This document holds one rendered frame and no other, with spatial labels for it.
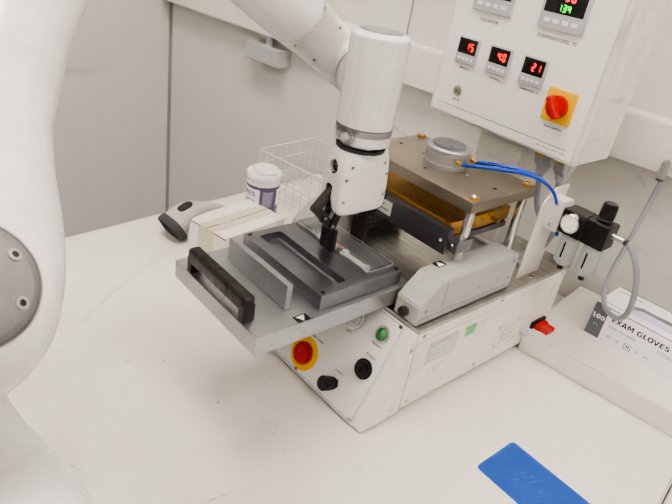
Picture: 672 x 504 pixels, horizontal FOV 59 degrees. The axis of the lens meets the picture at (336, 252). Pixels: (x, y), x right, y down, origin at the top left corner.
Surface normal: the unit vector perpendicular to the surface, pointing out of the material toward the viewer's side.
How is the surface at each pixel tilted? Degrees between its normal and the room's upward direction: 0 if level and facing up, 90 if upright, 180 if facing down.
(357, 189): 90
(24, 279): 54
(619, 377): 0
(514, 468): 0
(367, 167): 88
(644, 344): 90
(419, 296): 41
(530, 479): 0
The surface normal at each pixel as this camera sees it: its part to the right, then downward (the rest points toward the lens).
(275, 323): 0.15, -0.86
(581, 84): -0.75, 0.21
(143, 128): 0.73, 0.43
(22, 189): 0.74, -0.64
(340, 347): -0.61, -0.18
